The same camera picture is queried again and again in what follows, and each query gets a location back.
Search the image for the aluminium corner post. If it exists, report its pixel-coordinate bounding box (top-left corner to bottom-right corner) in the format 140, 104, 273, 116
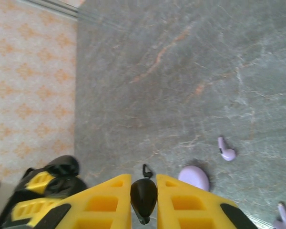
26, 0, 81, 20

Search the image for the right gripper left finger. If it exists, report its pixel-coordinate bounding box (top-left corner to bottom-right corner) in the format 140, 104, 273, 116
35, 173, 133, 229

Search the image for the purple earbud charging case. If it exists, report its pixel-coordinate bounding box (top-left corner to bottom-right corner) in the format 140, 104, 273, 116
178, 166, 211, 192

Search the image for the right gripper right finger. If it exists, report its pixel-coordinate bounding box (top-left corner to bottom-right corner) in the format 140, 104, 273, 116
156, 173, 259, 229

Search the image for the black wireless earbud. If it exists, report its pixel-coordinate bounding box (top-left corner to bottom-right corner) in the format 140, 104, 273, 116
142, 164, 153, 179

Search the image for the purple wireless earbud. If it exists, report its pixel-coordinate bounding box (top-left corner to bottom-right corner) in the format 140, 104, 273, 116
273, 202, 286, 229
217, 135, 236, 162

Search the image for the black earbud charging case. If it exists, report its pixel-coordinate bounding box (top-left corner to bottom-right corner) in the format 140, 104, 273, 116
130, 178, 159, 225

